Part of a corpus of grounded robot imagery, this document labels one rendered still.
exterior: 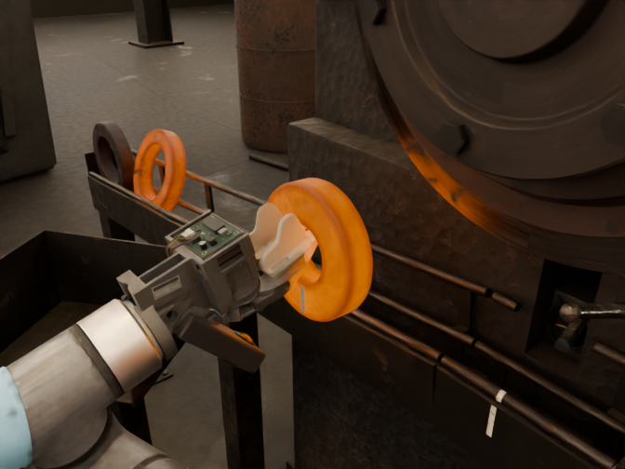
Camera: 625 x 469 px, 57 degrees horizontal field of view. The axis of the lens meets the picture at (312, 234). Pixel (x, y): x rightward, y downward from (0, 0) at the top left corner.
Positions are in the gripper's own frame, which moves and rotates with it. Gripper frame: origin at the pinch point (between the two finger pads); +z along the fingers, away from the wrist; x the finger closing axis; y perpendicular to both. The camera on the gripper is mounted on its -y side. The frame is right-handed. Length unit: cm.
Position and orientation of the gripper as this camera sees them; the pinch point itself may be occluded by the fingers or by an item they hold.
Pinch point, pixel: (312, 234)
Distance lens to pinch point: 62.2
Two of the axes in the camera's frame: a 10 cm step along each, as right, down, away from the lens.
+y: -2.1, -7.9, -5.8
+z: 7.4, -5.1, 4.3
